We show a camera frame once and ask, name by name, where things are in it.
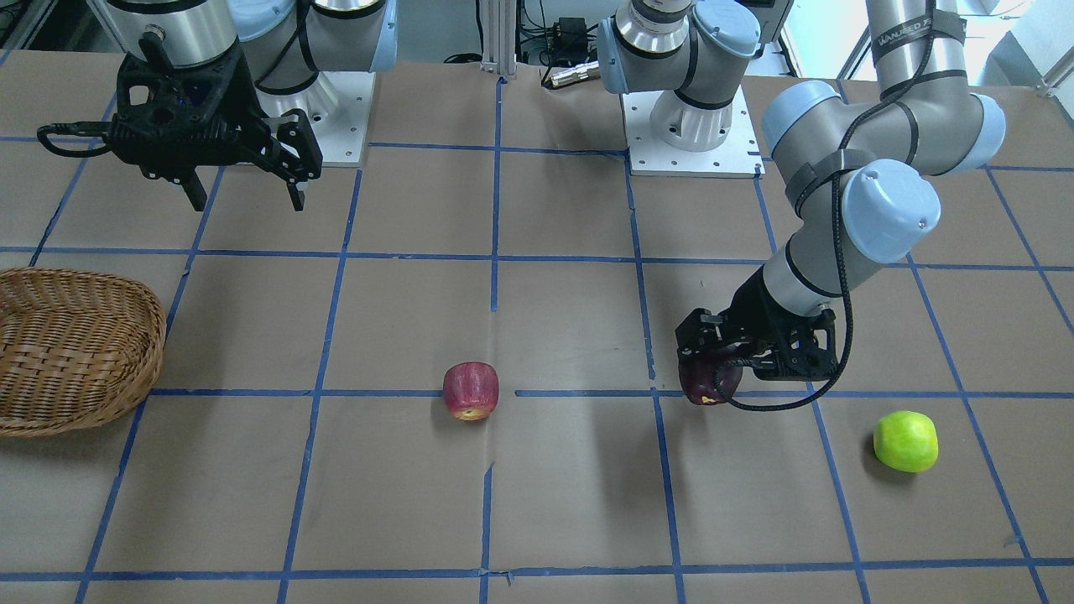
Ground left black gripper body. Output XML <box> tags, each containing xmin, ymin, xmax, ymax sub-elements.
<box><xmin>676</xmin><ymin>270</ymin><xmax>840</xmax><ymax>378</ymax></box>

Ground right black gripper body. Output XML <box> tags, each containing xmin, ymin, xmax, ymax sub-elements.
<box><xmin>107</xmin><ymin>51</ymin><xmax>269</xmax><ymax>179</ymax></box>

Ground dark red apple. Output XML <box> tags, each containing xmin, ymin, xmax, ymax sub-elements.
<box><xmin>678</xmin><ymin>346</ymin><xmax>743</xmax><ymax>406</ymax></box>

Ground green apple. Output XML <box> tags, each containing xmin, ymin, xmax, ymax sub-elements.
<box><xmin>872</xmin><ymin>409</ymin><xmax>939</xmax><ymax>473</ymax></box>

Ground red striped apple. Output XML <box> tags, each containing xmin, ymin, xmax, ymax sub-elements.
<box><xmin>442</xmin><ymin>361</ymin><xmax>500</xmax><ymax>421</ymax></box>

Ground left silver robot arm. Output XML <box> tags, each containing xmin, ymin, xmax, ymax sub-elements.
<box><xmin>596</xmin><ymin>1</ymin><xmax>1006</xmax><ymax>382</ymax></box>

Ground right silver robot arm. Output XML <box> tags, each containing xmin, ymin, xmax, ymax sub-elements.
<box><xmin>78</xmin><ymin>1</ymin><xmax>398</xmax><ymax>211</ymax></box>

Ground wicker basket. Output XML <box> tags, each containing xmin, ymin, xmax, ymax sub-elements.
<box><xmin>1</xmin><ymin>267</ymin><xmax>166</xmax><ymax>437</ymax></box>

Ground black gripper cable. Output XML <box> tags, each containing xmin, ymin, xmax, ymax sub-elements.
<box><xmin>713</xmin><ymin>34</ymin><xmax>941</xmax><ymax>414</ymax></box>

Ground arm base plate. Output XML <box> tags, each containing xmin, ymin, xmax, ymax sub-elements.
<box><xmin>258</xmin><ymin>71</ymin><xmax>377</xmax><ymax>168</ymax></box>
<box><xmin>620</xmin><ymin>87</ymin><xmax>766</xmax><ymax>179</ymax></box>

